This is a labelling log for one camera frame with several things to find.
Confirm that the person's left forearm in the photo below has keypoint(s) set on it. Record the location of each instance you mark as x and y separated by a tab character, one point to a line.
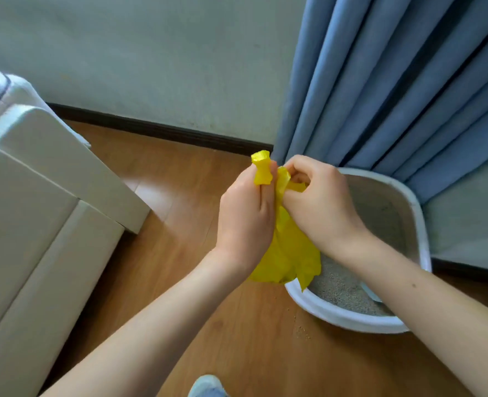
153	339

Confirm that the yellow plastic bag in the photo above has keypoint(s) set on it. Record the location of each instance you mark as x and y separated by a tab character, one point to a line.
289	252

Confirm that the grey cat litter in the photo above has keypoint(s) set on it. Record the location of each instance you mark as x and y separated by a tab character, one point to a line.
339	289

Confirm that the person's right forearm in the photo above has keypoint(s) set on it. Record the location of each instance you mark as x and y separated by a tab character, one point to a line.
434	326

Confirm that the light blue litter scoop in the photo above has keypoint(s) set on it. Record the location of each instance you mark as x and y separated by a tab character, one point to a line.
370	293

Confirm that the blue curtain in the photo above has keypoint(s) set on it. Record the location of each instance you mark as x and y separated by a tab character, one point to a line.
393	78

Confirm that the person's right hand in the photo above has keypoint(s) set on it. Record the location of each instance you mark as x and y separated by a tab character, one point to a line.
326	210

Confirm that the dark wall baseboard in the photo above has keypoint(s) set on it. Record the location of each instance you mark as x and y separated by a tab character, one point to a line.
165	130
471	270

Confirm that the white oval litter box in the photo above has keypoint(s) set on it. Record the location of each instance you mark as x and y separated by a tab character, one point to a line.
339	318

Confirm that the white bed frame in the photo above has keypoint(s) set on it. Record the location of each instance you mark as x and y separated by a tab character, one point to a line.
41	223

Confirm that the person's left hand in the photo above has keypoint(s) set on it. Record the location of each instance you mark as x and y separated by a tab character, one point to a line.
244	223

